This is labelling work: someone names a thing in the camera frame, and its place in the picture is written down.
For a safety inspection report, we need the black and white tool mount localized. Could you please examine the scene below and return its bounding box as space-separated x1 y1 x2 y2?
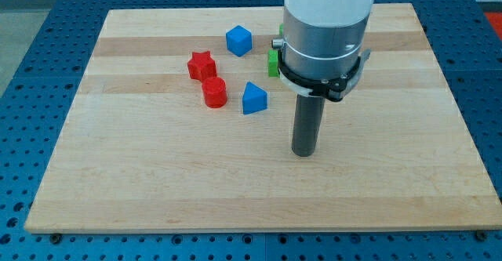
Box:
278 49 371 102

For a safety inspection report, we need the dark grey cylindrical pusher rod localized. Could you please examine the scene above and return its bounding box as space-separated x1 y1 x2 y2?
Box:
291 95 325 157

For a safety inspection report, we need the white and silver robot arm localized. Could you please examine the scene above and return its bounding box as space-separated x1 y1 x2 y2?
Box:
271 0 374 157

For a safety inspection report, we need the blue triangle block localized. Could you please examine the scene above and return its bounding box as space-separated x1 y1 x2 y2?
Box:
242 82 268 114

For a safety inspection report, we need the green block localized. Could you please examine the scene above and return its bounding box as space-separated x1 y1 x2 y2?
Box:
267 49 279 78

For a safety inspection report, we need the red cylinder block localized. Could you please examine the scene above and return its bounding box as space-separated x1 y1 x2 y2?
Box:
202 77 227 108

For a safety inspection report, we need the blue cube block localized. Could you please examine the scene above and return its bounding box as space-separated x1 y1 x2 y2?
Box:
226 25 253 57

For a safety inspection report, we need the red star block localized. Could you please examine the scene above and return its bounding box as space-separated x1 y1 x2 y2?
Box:
187 51 217 82

